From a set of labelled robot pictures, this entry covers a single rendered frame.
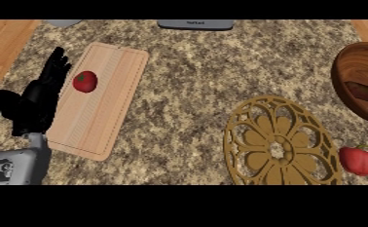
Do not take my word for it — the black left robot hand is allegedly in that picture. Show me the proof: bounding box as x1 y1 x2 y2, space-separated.
0 46 74 137

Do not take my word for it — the gold openwork round placemat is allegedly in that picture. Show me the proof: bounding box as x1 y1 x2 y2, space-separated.
224 95 345 186

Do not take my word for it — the brown wooden bowl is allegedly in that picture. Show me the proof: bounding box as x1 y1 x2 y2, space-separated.
332 41 368 122

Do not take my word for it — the red tomato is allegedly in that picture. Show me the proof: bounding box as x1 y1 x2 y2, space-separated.
73 70 100 94

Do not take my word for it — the pale wooden cutting board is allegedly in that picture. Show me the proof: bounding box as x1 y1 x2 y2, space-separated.
45 41 151 162

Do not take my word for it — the pale grey rounded object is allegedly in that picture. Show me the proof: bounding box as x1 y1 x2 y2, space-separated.
43 19 83 28

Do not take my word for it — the grey flat appliance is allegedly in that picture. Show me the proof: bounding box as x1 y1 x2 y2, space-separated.
157 19 237 31

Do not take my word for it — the red bell pepper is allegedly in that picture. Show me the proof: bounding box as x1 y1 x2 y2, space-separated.
339 144 368 177

